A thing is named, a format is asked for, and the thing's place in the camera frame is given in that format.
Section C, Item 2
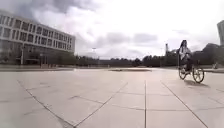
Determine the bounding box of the low dark kerb step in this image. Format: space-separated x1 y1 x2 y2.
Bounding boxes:
109 68 153 73

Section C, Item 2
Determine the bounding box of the row of dark trees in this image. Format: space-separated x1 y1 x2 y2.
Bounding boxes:
49 42 224 68

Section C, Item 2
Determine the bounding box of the grey paved stone plaza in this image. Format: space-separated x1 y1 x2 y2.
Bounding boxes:
0 67 224 128

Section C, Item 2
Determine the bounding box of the tall chimney tower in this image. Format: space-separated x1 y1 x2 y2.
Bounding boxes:
164 42 169 67

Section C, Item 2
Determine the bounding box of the person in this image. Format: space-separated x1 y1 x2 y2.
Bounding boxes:
178 39 194 74

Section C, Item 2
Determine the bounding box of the bicycle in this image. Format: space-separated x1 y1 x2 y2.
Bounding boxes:
178 59 205 84

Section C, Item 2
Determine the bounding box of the large pale windowed building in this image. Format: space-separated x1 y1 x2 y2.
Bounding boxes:
0 10 76 66

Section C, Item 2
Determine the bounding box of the grey windowed building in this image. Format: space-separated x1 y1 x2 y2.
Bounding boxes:
216 19 224 47

